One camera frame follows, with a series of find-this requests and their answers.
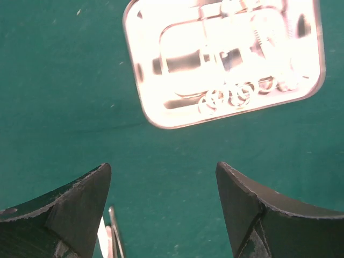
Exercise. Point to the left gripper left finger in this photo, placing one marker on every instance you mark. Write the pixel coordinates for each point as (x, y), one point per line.
(61, 223)

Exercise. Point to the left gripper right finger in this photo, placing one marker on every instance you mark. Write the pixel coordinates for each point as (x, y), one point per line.
(261, 222)

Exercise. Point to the steel tweezers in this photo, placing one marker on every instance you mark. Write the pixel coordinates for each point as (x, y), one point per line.
(104, 235)
(117, 244)

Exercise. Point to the dark green surgical cloth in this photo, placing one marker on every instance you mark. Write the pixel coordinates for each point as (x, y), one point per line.
(69, 103)

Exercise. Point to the steel instrument tray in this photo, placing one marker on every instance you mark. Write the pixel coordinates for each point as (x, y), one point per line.
(198, 61)

